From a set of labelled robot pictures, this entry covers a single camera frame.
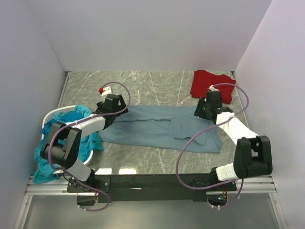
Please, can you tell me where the grey-blue t shirt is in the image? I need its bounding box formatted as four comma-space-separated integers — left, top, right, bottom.
99, 105, 222, 153

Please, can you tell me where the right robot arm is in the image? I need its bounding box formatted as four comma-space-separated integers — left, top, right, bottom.
194, 89, 273, 182

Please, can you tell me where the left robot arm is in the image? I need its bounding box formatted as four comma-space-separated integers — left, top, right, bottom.
40, 94, 128, 189

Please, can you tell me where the teal t shirts pile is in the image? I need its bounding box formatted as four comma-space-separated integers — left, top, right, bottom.
32, 104, 103, 184

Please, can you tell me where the red folded t shirt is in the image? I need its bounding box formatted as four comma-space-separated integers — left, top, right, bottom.
190, 70, 236, 104

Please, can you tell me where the white laundry basket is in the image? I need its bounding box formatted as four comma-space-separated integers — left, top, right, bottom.
34, 105, 103, 172

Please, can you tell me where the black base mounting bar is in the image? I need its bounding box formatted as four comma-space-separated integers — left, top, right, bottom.
67, 173, 237, 206

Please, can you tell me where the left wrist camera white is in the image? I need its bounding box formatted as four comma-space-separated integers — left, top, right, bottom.
99, 86, 113, 96

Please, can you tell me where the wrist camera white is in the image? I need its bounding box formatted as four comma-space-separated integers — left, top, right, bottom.
208, 85, 218, 91
99, 86, 113, 96

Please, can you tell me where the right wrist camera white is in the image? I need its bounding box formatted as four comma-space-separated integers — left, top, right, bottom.
208, 85, 218, 91

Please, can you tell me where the aluminium frame rail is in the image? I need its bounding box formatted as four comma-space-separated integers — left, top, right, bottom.
25, 174, 276, 196

